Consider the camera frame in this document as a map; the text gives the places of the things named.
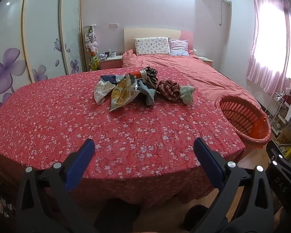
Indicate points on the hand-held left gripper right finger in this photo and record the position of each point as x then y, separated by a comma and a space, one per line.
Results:
207, 162

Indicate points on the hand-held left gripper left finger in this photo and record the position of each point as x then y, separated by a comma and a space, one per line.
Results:
80, 166

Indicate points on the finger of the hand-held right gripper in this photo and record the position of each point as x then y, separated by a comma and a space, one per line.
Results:
277, 161

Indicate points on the orange plastic laundry basket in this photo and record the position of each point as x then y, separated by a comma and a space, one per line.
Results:
247, 121

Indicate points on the light green sock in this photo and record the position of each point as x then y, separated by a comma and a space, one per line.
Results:
187, 94

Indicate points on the white plastic bag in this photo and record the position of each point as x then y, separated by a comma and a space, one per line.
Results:
102, 91

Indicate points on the red plaid cloth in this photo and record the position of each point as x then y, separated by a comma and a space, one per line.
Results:
168, 90

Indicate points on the blue grey cloth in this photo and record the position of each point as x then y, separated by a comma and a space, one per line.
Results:
146, 93

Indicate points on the black patterned cloth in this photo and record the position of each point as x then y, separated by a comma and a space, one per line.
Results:
150, 71

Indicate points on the orange white sock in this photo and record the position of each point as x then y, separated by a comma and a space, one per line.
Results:
140, 74

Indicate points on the person's right hand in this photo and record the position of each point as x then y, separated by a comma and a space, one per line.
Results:
279, 223

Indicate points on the cardboard box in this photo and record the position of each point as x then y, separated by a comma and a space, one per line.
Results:
287, 137

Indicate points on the white board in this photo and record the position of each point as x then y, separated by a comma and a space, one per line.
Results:
289, 111

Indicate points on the red floral blanket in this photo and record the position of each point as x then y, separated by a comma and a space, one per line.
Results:
63, 116

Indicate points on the person's right foot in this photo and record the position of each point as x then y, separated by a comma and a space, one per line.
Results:
196, 219

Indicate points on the pink duvet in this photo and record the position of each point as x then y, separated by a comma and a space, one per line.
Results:
198, 75

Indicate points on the dark printed panel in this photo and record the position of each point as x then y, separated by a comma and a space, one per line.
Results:
1, 203

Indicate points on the pink and white nightstand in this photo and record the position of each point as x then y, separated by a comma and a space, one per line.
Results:
205, 60
110, 62

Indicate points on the yellow plush toy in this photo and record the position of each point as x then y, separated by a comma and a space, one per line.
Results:
94, 63

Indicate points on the light blue pillow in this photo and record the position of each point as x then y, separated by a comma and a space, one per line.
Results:
180, 53

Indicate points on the blue and white small item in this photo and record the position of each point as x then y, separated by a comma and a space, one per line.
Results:
102, 55

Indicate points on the white mug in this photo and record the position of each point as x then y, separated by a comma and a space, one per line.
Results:
113, 53

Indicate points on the pink curtain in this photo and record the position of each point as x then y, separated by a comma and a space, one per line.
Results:
269, 41

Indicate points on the pink striped pillow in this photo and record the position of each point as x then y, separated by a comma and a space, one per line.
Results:
178, 44

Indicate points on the clear tube of plush toys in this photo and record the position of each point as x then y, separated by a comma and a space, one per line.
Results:
91, 43

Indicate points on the floral print pillow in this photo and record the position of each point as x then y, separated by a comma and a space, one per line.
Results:
152, 46

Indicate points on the floral sliding door wardrobe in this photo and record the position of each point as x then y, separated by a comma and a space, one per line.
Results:
38, 34

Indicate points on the cream and pink headboard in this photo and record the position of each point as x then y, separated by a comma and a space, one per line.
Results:
148, 32

